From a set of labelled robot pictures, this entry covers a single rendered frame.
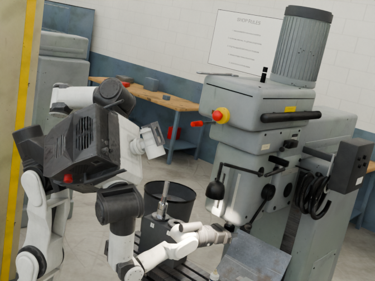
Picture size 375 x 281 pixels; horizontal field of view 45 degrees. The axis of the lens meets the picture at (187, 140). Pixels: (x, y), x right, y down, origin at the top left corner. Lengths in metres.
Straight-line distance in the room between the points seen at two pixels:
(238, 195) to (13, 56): 1.79
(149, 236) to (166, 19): 6.01
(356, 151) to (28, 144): 1.27
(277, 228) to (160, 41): 6.03
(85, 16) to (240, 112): 7.57
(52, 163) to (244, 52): 5.48
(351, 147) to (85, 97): 1.06
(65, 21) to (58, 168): 7.41
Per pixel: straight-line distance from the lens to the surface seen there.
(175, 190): 4.26
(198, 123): 1.71
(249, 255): 2.37
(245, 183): 1.79
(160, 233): 2.22
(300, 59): 1.95
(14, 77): 3.08
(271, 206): 1.98
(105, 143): 1.54
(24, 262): 1.97
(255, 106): 1.59
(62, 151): 1.62
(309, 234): 2.23
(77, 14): 8.94
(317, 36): 1.97
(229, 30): 7.10
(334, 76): 6.24
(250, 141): 1.72
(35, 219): 1.91
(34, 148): 1.83
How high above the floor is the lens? 2.05
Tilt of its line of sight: 14 degrees down
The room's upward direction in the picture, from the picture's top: 11 degrees clockwise
